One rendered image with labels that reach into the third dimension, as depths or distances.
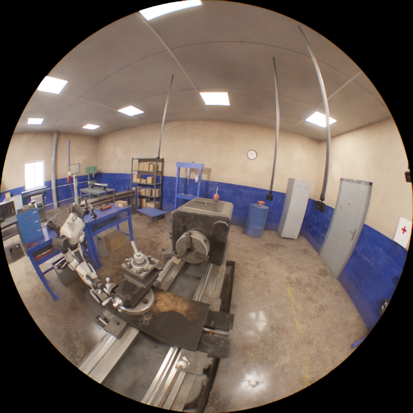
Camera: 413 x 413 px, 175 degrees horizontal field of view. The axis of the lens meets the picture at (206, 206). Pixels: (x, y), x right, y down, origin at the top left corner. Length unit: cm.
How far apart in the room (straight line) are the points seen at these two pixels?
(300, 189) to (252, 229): 186
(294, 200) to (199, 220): 344
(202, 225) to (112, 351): 113
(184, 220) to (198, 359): 102
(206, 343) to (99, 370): 61
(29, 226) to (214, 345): 226
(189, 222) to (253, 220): 286
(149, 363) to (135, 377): 14
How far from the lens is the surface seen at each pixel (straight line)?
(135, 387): 99
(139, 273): 78
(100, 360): 95
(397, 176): 308
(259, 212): 376
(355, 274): 336
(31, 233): 228
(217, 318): 91
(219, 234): 107
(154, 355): 98
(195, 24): 199
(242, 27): 197
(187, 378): 84
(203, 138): 461
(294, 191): 416
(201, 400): 128
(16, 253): 421
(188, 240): 95
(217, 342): 85
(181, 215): 116
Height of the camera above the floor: 167
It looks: 15 degrees down
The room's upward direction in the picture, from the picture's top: 6 degrees clockwise
